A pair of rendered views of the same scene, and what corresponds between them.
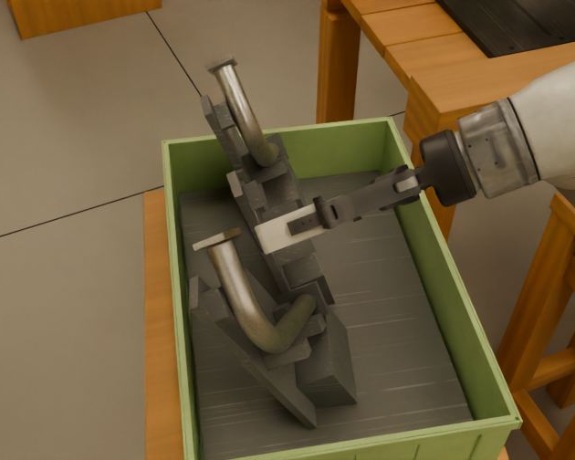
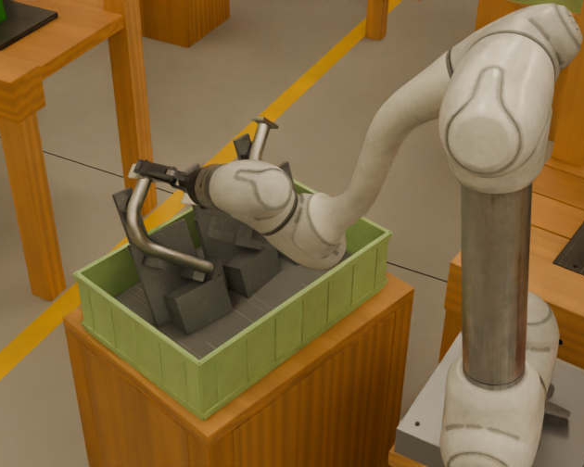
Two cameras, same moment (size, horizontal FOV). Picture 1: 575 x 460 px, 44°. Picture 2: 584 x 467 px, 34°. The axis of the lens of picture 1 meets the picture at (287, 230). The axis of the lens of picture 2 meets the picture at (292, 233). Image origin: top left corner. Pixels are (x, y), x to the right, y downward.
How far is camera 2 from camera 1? 1.61 m
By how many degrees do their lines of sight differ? 39
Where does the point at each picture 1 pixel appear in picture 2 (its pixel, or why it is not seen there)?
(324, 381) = (172, 301)
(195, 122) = not seen: hidden behind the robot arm
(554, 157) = (213, 193)
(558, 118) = (218, 173)
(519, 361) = not seen: outside the picture
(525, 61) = (566, 278)
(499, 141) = (205, 174)
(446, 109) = (456, 263)
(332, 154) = (352, 237)
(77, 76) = not seen: hidden behind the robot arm
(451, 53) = (536, 245)
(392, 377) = (218, 341)
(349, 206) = (146, 167)
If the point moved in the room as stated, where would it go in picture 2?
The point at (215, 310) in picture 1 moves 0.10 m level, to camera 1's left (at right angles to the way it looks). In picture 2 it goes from (122, 204) to (100, 183)
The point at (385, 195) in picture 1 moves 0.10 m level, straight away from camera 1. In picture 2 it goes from (159, 171) to (208, 159)
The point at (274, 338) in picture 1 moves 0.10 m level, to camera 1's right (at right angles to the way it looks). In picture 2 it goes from (135, 235) to (159, 259)
